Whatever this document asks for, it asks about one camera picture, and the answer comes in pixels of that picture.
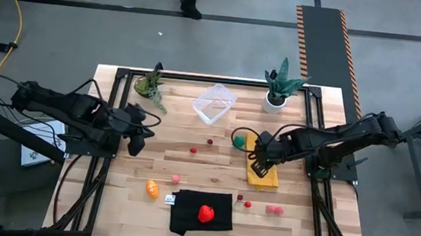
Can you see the small pink toy fruit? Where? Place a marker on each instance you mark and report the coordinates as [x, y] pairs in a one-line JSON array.
[[176, 179]]

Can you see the trailing succulent in dark pot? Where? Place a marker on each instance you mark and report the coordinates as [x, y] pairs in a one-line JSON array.
[[146, 85]]

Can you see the snake plant in white pot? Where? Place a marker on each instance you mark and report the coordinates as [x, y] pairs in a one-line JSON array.
[[280, 86]]

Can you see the black aluminium table frame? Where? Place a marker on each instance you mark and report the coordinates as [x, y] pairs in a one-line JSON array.
[[183, 76]]

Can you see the orange toy fruit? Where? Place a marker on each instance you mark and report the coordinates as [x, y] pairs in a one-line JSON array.
[[152, 189]]

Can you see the green toy bell pepper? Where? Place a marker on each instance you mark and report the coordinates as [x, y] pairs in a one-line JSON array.
[[238, 142]]

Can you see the black folded cloth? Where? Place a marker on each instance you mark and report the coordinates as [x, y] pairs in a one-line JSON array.
[[186, 215]]

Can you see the white printed booklet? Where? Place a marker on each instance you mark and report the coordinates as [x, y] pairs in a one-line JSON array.
[[37, 152]]

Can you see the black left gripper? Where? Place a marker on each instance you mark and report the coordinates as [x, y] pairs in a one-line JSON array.
[[120, 125]]

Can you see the dark red toy cherry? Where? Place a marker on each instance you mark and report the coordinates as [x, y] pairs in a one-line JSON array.
[[210, 141], [240, 197]]

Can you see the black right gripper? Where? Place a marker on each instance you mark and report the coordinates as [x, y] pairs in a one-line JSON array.
[[268, 153]]

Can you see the black slanted beam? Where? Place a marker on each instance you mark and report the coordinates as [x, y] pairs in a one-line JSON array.
[[21, 136]]

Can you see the yellow folded cloth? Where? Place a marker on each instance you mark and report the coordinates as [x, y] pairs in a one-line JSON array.
[[266, 182]]

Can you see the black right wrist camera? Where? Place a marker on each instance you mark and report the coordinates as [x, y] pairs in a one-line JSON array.
[[266, 139]]

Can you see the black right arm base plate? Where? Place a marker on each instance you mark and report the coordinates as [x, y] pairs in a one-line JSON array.
[[343, 172]]

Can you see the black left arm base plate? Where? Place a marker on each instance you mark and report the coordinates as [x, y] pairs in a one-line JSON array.
[[78, 147]]

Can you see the red toy bell pepper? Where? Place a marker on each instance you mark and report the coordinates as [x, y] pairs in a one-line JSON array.
[[206, 214]]

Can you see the red toy cherry tomato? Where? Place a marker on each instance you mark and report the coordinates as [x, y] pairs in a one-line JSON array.
[[248, 204]]

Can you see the clear plastic tupperware container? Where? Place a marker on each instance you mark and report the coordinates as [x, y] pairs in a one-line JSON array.
[[215, 103]]

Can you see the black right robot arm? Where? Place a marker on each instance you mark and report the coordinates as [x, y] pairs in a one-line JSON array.
[[346, 139]]

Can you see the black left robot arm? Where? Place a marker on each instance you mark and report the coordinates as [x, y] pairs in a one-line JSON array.
[[62, 103]]

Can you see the red toy raspberry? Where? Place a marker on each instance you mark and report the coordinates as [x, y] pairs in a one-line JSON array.
[[193, 150]]

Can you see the black hazard-striped floor mat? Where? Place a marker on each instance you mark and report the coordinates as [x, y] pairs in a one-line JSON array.
[[323, 47]]

